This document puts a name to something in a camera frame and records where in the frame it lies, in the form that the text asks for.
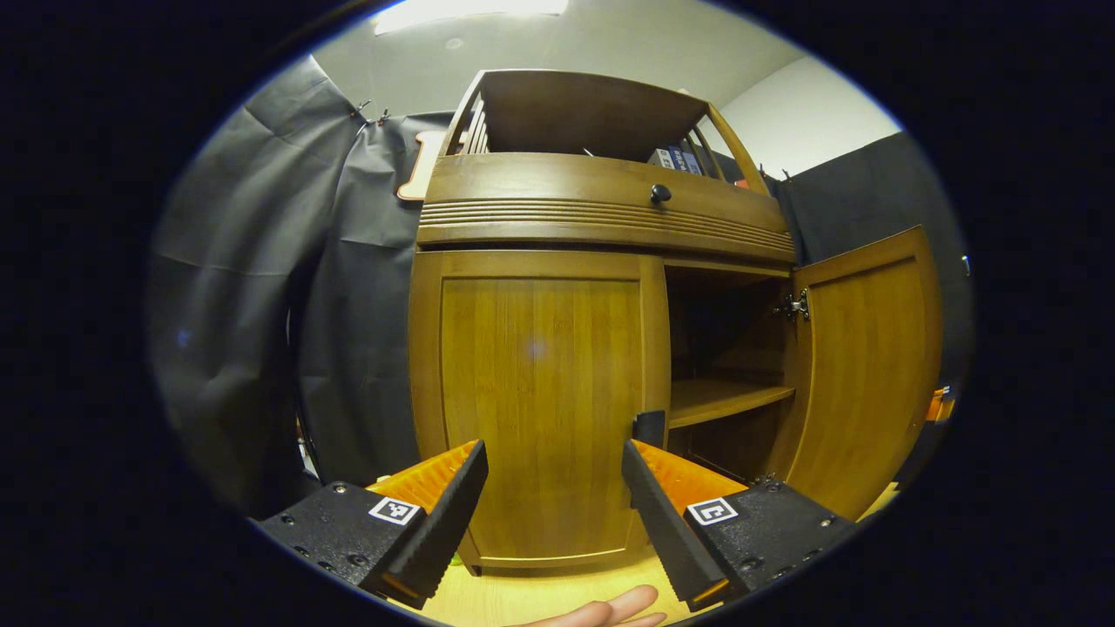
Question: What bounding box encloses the ceiling light panel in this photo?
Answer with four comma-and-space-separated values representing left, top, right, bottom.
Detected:
375, 0, 569, 36

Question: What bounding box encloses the wooden shoe cabinet door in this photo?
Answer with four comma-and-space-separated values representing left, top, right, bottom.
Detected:
767, 225, 944, 522
409, 251, 672, 571

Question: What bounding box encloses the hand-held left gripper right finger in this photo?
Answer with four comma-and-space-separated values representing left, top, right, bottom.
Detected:
621, 438, 859, 613

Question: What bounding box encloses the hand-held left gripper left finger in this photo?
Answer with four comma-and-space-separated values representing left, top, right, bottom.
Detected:
257, 440, 489, 610

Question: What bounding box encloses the wooden double-door shoe cabinet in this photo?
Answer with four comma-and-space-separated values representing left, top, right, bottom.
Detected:
408, 70, 798, 576

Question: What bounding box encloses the wooden cabinet shelf board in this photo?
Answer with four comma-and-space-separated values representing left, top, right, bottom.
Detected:
669, 379, 795, 429

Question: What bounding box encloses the wooden cabinet drawer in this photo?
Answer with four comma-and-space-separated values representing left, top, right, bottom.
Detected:
416, 154, 798, 264

